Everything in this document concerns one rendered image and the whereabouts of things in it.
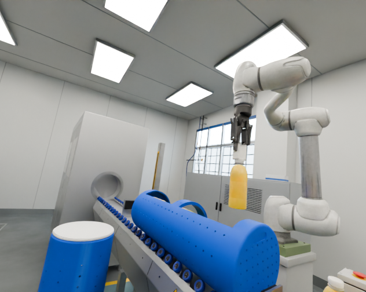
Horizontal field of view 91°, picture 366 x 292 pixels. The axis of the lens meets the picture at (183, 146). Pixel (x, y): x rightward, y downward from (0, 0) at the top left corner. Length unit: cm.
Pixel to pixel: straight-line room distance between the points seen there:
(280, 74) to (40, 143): 530
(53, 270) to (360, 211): 337
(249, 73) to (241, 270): 73
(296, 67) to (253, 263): 70
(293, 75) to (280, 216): 86
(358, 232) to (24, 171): 630
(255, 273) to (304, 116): 90
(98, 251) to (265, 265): 71
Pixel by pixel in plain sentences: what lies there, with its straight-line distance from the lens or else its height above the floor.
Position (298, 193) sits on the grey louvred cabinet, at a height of 133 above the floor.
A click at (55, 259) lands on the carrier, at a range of 106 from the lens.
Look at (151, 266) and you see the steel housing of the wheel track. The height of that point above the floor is 88.
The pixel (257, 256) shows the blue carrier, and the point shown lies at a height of 113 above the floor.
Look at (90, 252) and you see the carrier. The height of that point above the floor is 98.
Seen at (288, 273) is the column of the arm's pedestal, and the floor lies 93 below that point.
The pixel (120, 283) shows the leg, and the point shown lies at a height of 55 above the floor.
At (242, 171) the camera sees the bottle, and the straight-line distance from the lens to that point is 76.
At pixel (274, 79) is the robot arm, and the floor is 178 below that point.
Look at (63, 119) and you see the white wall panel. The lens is 559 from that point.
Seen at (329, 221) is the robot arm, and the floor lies 123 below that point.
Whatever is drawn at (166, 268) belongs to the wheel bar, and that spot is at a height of 93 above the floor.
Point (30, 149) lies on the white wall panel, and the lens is 556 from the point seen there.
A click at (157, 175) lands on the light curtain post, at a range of 203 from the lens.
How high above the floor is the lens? 137
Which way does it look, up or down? 9 degrees up
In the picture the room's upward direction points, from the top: 7 degrees clockwise
